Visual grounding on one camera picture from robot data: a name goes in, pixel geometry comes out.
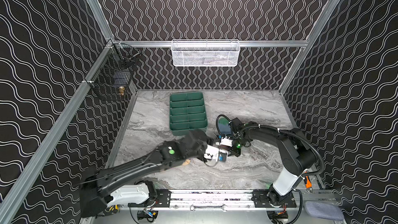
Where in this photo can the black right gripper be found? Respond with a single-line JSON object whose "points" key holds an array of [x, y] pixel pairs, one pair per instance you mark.
{"points": [[234, 151]]}

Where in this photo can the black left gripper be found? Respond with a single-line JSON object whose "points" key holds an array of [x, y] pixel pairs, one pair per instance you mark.
{"points": [[207, 144]]}

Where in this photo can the blue orange striped sock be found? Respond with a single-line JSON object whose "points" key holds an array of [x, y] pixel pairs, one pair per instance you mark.
{"points": [[223, 125]]}

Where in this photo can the purple striped sock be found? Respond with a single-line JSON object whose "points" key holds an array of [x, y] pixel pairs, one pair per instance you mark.
{"points": [[186, 162]]}

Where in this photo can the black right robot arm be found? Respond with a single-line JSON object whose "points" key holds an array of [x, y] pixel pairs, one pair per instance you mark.
{"points": [[299, 157]]}

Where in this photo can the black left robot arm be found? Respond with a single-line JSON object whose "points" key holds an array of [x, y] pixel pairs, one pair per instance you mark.
{"points": [[96, 186]]}

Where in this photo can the green divided plastic tray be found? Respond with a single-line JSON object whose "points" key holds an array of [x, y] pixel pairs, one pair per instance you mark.
{"points": [[187, 112]]}

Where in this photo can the yellow tape measure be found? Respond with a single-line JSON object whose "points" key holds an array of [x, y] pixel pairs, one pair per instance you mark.
{"points": [[114, 209]]}

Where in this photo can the grey cloth pad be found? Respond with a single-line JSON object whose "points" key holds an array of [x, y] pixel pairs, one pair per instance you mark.
{"points": [[324, 211]]}

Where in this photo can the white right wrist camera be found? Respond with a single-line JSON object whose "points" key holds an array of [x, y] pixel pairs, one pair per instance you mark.
{"points": [[226, 142]]}

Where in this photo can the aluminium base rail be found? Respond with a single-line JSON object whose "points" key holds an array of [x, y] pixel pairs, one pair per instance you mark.
{"points": [[226, 200]]}

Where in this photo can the orange handled tool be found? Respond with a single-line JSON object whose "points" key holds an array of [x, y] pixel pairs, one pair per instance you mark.
{"points": [[308, 184]]}

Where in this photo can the white mesh wall basket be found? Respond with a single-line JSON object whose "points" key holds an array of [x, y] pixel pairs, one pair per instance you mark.
{"points": [[205, 53]]}

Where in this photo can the black wire wall basket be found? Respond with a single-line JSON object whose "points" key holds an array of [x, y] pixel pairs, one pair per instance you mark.
{"points": [[112, 81]]}

